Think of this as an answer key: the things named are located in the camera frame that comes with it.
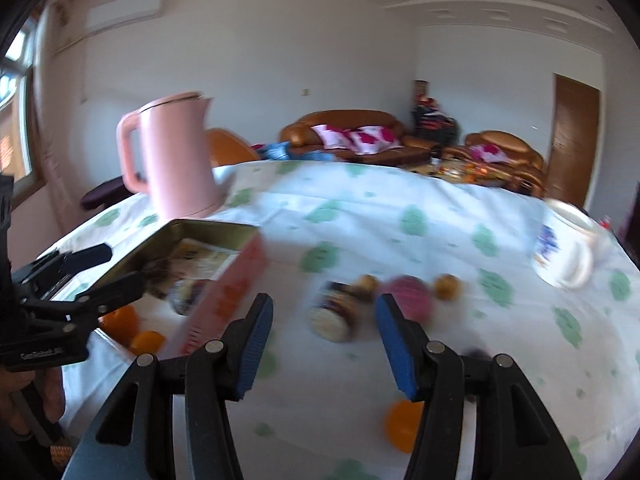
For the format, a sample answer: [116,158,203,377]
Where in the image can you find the orange tangerine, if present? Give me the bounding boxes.
[128,330,166,356]
[384,400,424,454]
[100,304,139,347]

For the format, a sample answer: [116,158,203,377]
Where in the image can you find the dark wrinkled passion fruit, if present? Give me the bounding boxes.
[462,349,492,404]

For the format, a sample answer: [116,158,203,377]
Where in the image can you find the person's left hand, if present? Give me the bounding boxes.
[0,366,66,436]

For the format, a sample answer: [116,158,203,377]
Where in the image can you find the pink tin box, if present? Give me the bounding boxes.
[54,219,267,359]

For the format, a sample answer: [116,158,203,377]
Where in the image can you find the pink electric kettle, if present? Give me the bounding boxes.
[116,91,222,220]

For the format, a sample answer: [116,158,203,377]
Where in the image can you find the small yellow longan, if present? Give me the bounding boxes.
[433,274,463,301]

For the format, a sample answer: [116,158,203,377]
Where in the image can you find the purple passion fruit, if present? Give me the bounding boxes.
[380,275,434,324]

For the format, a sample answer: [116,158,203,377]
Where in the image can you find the white floral mug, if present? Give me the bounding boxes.
[532,198,599,289]

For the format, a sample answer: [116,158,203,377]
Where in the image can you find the small brown longan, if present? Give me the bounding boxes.
[352,274,380,302]

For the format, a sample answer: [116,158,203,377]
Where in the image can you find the orange chair back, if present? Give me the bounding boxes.
[206,128,260,167]

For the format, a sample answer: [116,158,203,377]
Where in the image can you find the white air conditioner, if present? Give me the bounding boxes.
[85,0,164,35]

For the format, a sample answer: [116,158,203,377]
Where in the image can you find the blue cloth on chair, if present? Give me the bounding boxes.
[252,141,336,162]

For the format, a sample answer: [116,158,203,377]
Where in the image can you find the white green-cloud tablecloth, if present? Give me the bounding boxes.
[39,159,640,480]

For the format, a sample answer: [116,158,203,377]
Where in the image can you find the cluttered coffee table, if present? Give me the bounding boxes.
[410,159,511,188]

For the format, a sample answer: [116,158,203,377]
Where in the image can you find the pink floral armchair cushion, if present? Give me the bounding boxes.
[469,143,511,164]

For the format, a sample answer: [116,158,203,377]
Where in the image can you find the brown leather armchair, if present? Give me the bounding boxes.
[442,130,546,197]

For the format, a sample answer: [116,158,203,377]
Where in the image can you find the stacked chairs in corner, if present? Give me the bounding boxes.
[412,79,459,146]

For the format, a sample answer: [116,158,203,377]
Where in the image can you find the brown wooden door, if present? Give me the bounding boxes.
[546,74,601,208]

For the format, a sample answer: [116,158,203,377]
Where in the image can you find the brown leather long sofa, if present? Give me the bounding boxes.
[279,110,436,167]

